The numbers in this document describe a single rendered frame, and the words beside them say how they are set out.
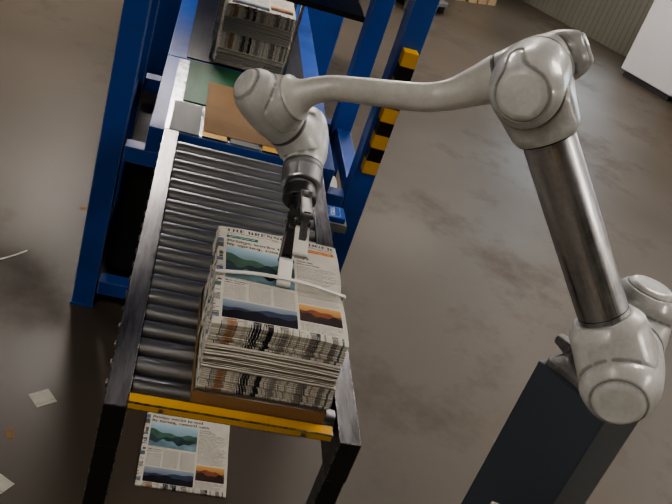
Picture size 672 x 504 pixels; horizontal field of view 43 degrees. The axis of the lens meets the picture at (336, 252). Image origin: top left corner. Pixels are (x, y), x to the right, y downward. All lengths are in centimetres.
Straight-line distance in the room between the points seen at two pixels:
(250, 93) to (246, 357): 54
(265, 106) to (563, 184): 63
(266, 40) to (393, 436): 165
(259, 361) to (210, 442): 119
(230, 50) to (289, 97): 180
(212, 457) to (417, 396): 94
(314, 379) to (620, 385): 60
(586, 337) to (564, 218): 24
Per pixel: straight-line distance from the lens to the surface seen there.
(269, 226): 250
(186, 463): 281
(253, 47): 357
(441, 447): 323
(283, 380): 176
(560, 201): 160
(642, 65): 956
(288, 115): 179
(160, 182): 257
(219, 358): 172
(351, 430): 189
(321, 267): 192
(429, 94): 178
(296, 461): 293
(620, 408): 171
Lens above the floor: 202
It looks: 30 degrees down
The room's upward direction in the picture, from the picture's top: 20 degrees clockwise
